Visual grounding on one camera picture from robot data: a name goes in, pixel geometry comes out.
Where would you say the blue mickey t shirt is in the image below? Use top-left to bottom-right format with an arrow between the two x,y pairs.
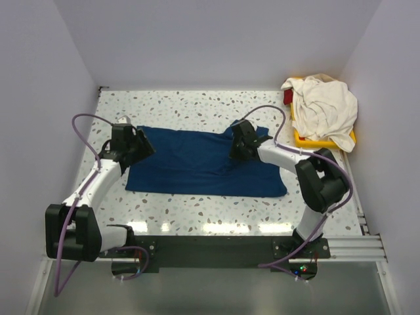
125,126 -> 287,198

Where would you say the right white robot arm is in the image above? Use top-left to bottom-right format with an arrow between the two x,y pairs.
230,119 -> 353,258

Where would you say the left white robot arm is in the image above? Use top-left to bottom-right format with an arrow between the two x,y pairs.
45,123 -> 155,262

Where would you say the red cloth item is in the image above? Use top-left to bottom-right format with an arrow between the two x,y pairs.
283,89 -> 293,105

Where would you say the yellow plastic tray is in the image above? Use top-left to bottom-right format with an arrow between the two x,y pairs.
288,77 -> 358,150

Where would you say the cream white t shirt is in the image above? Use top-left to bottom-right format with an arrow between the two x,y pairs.
280,73 -> 359,154

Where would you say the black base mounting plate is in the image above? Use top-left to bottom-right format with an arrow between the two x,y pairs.
99,236 -> 331,279

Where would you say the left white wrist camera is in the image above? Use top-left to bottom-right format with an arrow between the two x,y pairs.
117,115 -> 131,124

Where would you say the aluminium frame rail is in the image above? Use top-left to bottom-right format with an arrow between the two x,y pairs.
324,194 -> 387,263

